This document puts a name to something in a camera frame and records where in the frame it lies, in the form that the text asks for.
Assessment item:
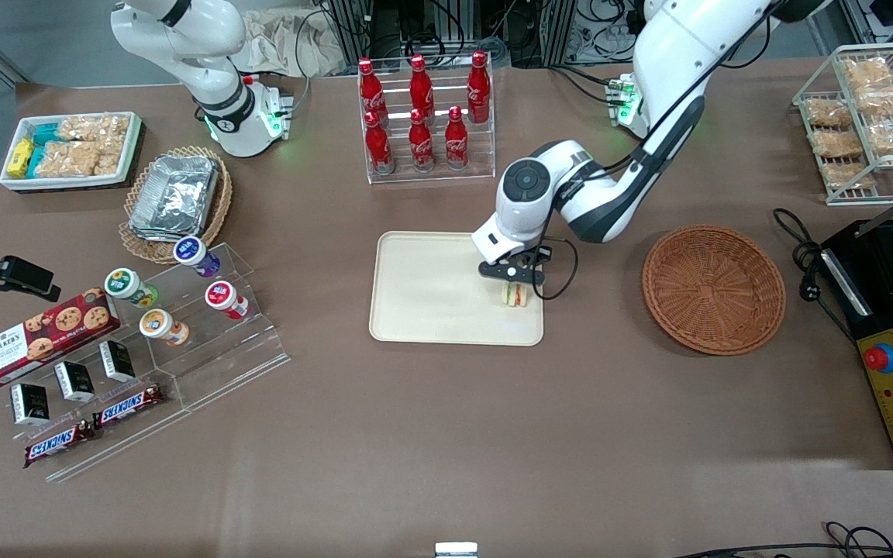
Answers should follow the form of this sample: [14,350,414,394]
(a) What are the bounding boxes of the green cap yogurt bottle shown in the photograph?
[103,267,160,309]

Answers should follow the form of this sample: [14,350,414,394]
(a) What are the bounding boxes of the black floor cables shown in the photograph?
[670,520,893,558]

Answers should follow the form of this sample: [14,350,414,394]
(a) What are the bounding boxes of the red cola bottle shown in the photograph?
[467,50,492,126]
[408,108,436,173]
[409,53,436,115]
[443,105,470,171]
[364,111,395,176]
[358,57,388,125]

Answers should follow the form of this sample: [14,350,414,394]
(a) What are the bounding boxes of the black machine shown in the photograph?
[819,219,893,471]

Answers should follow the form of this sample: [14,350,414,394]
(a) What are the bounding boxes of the small black white box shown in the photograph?
[10,382,51,426]
[53,360,96,403]
[98,339,136,384]

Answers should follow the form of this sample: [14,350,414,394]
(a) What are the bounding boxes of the clear acrylic step display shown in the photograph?
[0,241,293,484]

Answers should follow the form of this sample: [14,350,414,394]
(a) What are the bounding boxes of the tan oval wicker basket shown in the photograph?
[119,145,234,265]

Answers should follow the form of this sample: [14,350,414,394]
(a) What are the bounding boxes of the beige crumpled bag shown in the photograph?
[243,6,348,79]

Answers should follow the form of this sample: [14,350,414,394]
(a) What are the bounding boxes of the purple cap yogurt bottle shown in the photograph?
[173,236,222,278]

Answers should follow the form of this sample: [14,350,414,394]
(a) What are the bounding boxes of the Snickers chocolate bar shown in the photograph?
[93,384,164,429]
[23,420,96,469]

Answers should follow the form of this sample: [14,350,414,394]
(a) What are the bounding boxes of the stack of foil trays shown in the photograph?
[128,154,220,242]

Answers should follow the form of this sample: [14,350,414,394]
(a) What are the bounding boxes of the brown round wicker basket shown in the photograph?
[641,225,788,357]

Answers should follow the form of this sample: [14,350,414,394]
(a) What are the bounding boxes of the yellow snack packet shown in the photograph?
[8,137,36,179]

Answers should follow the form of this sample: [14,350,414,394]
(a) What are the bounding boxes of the red emergency stop button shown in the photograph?
[863,340,893,375]

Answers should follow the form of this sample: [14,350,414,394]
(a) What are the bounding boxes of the black power cable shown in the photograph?
[773,207,860,343]

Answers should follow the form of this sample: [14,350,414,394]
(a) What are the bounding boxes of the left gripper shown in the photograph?
[471,215,553,287]

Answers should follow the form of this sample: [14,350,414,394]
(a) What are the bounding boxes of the white rectangular snack bin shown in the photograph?
[0,111,144,194]

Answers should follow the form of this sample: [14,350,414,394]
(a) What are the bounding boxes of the black equipment rack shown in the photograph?
[321,0,649,72]

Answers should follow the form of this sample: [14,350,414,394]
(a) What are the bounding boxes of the clear acrylic bottle rack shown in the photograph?
[358,53,497,186]

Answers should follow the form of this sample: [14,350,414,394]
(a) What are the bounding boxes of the red Walkers cookie box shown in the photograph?
[0,287,122,389]

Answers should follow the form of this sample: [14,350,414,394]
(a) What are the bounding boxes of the white wire rack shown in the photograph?
[792,41,893,207]

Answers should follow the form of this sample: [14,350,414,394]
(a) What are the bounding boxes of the orange cap yogurt bottle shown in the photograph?
[139,308,191,347]

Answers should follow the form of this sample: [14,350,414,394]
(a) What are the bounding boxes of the red cap yogurt bottle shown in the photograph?
[205,280,250,321]

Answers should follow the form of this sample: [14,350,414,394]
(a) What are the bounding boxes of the cream plastic tray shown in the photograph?
[369,231,545,347]

